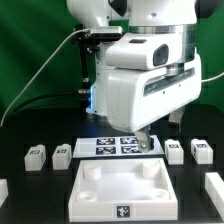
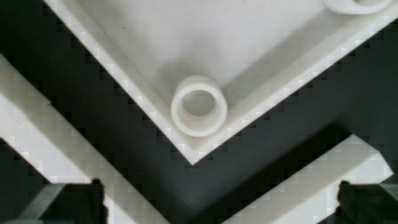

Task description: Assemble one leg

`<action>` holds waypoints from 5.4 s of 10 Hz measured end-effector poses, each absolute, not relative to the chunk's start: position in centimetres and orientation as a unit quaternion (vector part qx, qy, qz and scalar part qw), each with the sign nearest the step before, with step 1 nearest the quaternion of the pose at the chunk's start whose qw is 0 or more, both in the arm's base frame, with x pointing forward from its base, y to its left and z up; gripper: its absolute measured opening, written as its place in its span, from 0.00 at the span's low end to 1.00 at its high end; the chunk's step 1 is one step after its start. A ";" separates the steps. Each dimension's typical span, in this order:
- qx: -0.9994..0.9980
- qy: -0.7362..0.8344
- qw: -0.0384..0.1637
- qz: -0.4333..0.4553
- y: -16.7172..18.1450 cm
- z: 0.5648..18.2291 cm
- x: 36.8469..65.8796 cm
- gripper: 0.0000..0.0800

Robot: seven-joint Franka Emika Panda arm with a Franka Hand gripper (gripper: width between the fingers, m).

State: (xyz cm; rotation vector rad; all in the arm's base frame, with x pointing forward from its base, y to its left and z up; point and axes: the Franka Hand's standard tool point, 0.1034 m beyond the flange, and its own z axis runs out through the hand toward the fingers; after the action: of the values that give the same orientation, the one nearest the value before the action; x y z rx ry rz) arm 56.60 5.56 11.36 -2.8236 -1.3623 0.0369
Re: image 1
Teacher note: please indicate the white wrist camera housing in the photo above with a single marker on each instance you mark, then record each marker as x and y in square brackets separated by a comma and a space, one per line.
[144, 52]

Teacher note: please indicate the white part left edge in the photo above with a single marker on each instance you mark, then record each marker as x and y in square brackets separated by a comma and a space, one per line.
[3, 191]

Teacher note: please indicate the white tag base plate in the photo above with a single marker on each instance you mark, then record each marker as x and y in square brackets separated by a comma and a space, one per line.
[106, 146]

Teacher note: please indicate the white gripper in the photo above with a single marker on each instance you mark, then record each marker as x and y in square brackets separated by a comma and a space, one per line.
[138, 98]

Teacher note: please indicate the white part right edge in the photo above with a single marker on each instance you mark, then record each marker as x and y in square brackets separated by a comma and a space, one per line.
[214, 185]

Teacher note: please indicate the grey camera on stand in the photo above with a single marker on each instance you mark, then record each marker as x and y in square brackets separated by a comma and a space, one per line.
[104, 33]

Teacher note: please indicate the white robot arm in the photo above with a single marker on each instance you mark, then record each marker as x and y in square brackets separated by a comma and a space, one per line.
[141, 17]

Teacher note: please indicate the white part edge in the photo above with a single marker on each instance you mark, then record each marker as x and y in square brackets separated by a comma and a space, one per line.
[214, 185]
[3, 191]

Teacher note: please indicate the white square table top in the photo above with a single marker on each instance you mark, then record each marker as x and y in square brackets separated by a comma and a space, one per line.
[122, 190]

